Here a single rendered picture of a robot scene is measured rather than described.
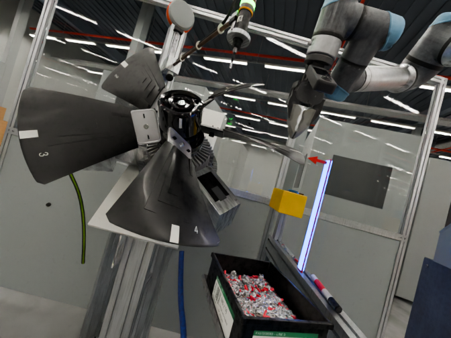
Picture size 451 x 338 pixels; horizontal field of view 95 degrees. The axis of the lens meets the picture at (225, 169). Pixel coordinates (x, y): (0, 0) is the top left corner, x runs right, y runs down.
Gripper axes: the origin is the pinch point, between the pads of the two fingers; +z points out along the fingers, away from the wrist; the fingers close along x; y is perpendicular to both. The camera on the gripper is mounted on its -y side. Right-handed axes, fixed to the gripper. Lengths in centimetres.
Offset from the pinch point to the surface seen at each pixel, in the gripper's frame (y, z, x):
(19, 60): 921, 42, 1036
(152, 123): -2.9, 7.4, 38.2
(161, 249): 17, 62, 32
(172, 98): -1.9, -0.3, 34.4
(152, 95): 7.4, 0.7, 43.4
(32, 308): 31, 139, 102
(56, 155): -15, 19, 53
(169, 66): 55, -14, 57
